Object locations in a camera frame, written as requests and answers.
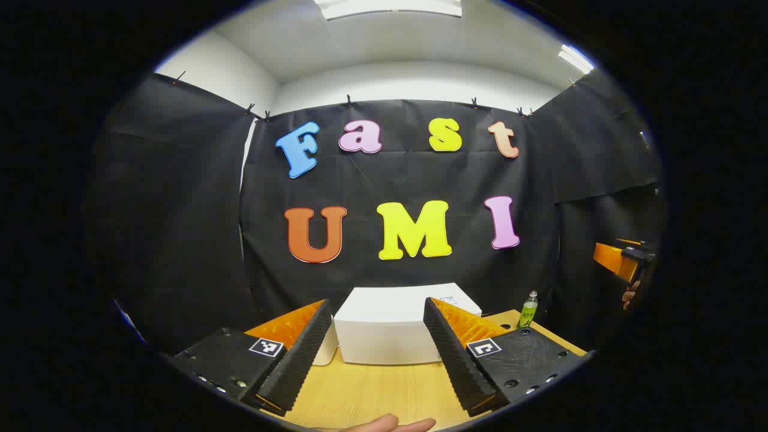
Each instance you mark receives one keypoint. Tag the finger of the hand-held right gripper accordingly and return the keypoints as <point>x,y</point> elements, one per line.
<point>611,259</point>

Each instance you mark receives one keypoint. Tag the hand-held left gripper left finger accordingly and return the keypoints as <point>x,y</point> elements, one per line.
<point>300,354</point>

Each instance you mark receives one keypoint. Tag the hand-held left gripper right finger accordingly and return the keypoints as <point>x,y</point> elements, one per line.
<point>456,360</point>

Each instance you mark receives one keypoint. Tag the white microwave oven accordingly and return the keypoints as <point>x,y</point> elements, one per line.
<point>384,327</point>

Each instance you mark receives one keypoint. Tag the white toaster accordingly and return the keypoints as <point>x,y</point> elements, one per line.
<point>327,352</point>

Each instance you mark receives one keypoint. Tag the green drink bottle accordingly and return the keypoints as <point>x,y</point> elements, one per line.
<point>528,312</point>

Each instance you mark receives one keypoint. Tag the black backdrop cloth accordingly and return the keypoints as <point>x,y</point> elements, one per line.
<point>180,210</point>

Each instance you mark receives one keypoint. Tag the small ceiling light panel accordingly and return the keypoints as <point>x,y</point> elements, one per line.
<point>576,59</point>

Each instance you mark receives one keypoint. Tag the long ceiling light panel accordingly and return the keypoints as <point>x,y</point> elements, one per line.
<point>390,6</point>

